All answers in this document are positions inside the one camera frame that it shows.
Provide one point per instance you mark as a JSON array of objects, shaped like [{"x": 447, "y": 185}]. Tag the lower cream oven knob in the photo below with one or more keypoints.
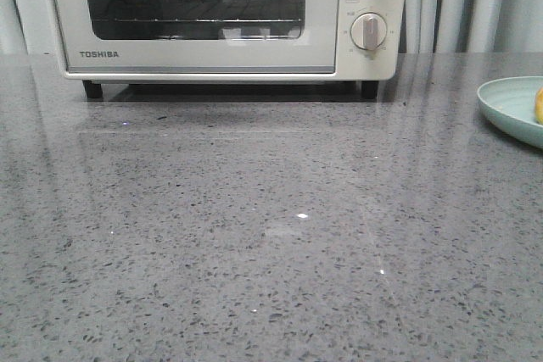
[{"x": 368, "y": 31}]

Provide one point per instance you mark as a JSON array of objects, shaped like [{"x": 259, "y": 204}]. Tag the black oven front-left foot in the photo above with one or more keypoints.
[{"x": 93, "y": 90}]

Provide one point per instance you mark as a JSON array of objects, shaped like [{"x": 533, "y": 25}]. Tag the metal wire oven rack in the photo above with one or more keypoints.
[{"x": 199, "y": 20}]

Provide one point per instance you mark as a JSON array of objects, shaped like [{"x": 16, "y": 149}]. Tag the white Toshiba toaster oven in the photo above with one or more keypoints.
[{"x": 352, "y": 64}]

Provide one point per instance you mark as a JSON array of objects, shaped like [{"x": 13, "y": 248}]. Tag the glass oven door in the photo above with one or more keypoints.
[{"x": 203, "y": 54}]

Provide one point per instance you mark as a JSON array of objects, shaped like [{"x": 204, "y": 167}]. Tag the golden bread loaf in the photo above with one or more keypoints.
[{"x": 538, "y": 108}]

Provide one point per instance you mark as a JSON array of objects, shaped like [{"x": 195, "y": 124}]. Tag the light green round plate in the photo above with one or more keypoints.
[{"x": 508, "y": 104}]

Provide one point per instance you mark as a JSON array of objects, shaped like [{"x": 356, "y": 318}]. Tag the black oven front-right foot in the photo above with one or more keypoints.
[{"x": 369, "y": 90}]

